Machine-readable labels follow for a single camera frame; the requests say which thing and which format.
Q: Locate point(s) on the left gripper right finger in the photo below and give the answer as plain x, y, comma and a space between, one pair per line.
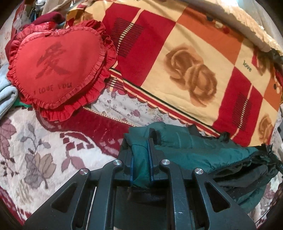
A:
193, 198

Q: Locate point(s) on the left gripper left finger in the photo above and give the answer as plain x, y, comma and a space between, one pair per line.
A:
87, 200

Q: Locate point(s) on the green puffer jacket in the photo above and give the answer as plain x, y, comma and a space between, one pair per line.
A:
243, 172

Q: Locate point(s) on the white floral plush blanket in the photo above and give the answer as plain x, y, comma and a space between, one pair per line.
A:
38, 156

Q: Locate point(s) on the small floral bed sheet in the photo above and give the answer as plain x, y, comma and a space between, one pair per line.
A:
123, 107

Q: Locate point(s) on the light blue cloth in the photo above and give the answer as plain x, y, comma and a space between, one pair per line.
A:
8, 93

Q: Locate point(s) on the red heart-shaped pillow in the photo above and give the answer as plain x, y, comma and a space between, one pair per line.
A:
58, 71

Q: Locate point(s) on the red cream rose blanket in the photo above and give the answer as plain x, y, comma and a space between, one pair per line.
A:
189, 65

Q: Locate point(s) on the white fringed curtain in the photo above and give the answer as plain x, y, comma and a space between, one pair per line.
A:
232, 14

